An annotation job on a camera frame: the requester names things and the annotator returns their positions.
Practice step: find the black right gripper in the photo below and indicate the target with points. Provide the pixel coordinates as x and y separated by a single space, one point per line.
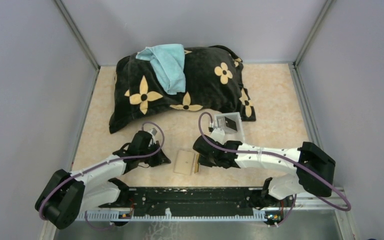
204 161

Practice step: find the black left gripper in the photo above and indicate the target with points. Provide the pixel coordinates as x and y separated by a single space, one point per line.
160 159

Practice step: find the beige card holder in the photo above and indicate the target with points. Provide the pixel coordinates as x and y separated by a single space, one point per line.
184 162

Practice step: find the stack of credit cards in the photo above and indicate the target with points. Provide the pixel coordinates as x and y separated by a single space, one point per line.
227 124

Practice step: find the white plastic tray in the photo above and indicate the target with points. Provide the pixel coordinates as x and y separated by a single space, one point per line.
240 135

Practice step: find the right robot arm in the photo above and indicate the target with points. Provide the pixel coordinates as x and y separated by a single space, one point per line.
306 168

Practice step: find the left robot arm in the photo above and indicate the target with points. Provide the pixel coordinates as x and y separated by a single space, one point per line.
68 194

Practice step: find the black pillow with yellow flowers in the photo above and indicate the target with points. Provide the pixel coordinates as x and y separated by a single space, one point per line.
213 81

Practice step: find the light blue towel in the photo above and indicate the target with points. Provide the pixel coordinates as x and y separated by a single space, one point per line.
168 62

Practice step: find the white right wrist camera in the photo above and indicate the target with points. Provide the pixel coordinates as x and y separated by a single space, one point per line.
218 135

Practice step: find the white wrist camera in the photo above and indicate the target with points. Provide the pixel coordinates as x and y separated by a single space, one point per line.
218 135
153 132

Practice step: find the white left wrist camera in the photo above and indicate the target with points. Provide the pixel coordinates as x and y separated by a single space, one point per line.
153 132

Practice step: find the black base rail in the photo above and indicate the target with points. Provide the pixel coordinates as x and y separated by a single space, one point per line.
197 201

